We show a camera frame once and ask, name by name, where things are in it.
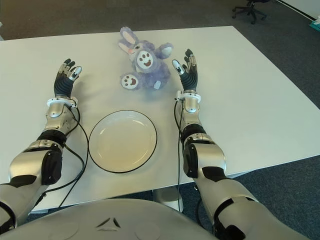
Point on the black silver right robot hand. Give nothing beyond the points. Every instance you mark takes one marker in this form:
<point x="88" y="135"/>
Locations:
<point x="190" y="80"/>

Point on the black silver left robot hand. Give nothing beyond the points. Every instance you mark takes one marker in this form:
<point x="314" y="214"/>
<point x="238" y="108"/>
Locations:
<point x="62" y="85"/>

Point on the purple plush bunny doll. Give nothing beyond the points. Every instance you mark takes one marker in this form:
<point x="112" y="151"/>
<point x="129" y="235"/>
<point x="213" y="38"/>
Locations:
<point x="152" y="72"/>

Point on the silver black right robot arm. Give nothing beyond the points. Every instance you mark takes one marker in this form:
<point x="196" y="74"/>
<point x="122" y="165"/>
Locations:
<point x="207" y="155"/>

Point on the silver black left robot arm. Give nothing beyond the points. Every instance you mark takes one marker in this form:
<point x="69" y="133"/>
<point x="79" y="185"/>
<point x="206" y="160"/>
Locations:
<point x="53" y="113"/>

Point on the white plate with black rim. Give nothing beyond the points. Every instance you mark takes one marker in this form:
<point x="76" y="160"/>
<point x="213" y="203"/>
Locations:
<point x="123" y="141"/>

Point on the black office chair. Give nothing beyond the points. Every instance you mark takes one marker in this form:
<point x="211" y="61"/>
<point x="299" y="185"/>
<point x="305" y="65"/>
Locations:
<point x="250" y="10"/>

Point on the grey table base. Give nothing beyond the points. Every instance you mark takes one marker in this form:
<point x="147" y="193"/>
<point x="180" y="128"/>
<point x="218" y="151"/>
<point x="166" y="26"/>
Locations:
<point x="167" y="197"/>

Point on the teal box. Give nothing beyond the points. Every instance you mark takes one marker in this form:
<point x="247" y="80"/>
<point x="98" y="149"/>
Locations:
<point x="315" y="25"/>

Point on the silver robot torso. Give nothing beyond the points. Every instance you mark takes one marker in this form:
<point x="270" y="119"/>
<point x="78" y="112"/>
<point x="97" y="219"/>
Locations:
<point x="112" y="220"/>

